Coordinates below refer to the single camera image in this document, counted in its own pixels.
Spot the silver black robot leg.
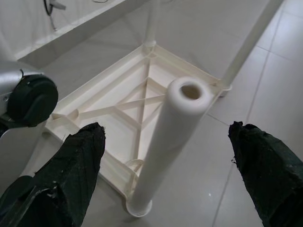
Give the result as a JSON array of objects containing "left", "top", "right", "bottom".
[{"left": 0, "top": 60, "right": 59, "bottom": 180}]

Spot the white plastic table top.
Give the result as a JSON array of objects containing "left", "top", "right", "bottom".
[{"left": 42, "top": 44, "right": 234, "bottom": 217}]

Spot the white plastic table leg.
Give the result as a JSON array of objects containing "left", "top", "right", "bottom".
[
  {"left": 220, "top": 0, "right": 285, "bottom": 88},
  {"left": 126, "top": 77, "right": 213, "bottom": 217},
  {"left": 143, "top": 0, "right": 164, "bottom": 47}
]

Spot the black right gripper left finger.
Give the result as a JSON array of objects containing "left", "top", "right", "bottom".
[{"left": 0, "top": 122, "right": 106, "bottom": 227}]

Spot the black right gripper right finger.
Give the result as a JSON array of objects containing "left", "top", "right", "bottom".
[{"left": 227, "top": 121, "right": 303, "bottom": 227}]

